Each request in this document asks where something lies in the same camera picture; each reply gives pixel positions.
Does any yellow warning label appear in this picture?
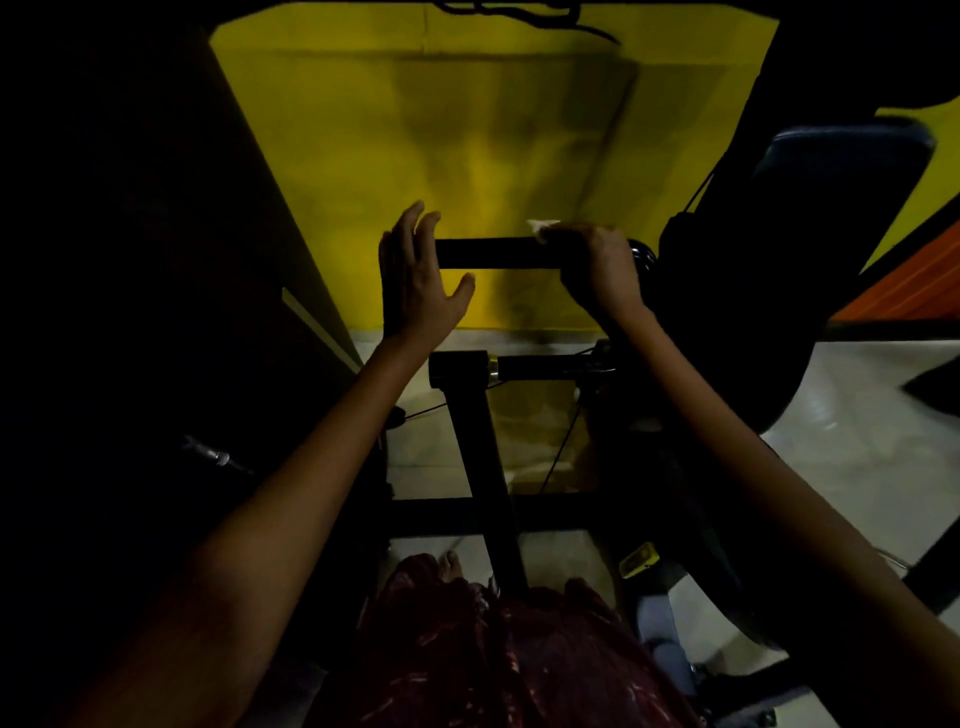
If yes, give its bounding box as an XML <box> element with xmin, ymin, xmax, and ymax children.
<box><xmin>618</xmin><ymin>542</ymin><xmax>662</xmax><ymax>580</ymax></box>

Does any person's right hand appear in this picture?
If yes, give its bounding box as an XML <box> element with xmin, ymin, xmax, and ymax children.
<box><xmin>538</xmin><ymin>222</ymin><xmax>654</xmax><ymax>325</ymax></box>

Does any person's left hand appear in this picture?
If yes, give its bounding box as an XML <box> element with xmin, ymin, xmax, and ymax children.
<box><xmin>377</xmin><ymin>199</ymin><xmax>477</xmax><ymax>354</ymax></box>

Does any black exercise machine frame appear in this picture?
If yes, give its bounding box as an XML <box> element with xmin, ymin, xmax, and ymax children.
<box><xmin>386</xmin><ymin>339</ymin><xmax>721</xmax><ymax>721</ymax></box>

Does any person's right forearm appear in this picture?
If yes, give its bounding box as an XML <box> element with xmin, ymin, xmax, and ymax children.
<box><xmin>600</xmin><ymin>303</ymin><xmax>960</xmax><ymax>728</ymax></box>

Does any person's red patterned clothing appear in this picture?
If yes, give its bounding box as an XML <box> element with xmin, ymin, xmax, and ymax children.
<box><xmin>358</xmin><ymin>553</ymin><xmax>700</xmax><ymax>728</ymax></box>

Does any black padded seat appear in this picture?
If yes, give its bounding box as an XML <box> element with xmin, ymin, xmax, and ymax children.
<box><xmin>656</xmin><ymin>120</ymin><xmax>939</xmax><ymax>438</ymax></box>

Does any thin black cable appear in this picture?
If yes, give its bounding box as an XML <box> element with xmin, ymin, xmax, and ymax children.
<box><xmin>403</xmin><ymin>345</ymin><xmax>605</xmax><ymax>498</ymax></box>

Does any silver metal pin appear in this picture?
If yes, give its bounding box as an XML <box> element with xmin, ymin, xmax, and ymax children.
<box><xmin>182</xmin><ymin>434</ymin><xmax>255</xmax><ymax>477</ymax></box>

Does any dark machine side panel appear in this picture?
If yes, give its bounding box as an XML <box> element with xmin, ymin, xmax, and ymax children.
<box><xmin>0</xmin><ymin>0</ymin><xmax>393</xmax><ymax>728</ymax></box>

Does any black overhead cable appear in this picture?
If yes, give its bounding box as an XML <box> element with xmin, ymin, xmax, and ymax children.
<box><xmin>432</xmin><ymin>0</ymin><xmax>623</xmax><ymax>46</ymax></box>

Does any black machine handle bar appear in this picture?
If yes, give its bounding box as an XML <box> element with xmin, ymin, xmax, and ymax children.
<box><xmin>381</xmin><ymin>236</ymin><xmax>658</xmax><ymax>340</ymax></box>

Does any person's left forearm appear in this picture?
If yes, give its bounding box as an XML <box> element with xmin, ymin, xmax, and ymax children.
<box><xmin>67</xmin><ymin>336</ymin><xmax>432</xmax><ymax>728</ymax></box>

